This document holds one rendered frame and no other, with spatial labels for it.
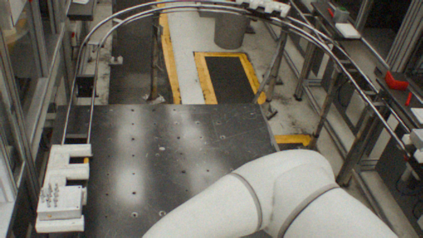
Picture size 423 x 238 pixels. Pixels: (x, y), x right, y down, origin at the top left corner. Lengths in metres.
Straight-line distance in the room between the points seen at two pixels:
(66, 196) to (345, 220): 0.94
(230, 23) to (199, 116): 2.01
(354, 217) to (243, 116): 1.51
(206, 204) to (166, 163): 1.17
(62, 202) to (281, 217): 0.84
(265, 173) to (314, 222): 0.11
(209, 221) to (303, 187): 0.15
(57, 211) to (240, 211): 0.80
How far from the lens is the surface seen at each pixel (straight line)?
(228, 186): 0.59
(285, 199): 0.60
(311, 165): 0.65
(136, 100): 3.19
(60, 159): 1.52
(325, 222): 0.58
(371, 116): 2.24
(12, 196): 1.35
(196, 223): 0.56
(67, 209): 1.28
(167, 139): 1.85
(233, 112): 2.06
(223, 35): 3.97
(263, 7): 2.91
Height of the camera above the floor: 1.93
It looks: 39 degrees down
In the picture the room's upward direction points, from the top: 8 degrees clockwise
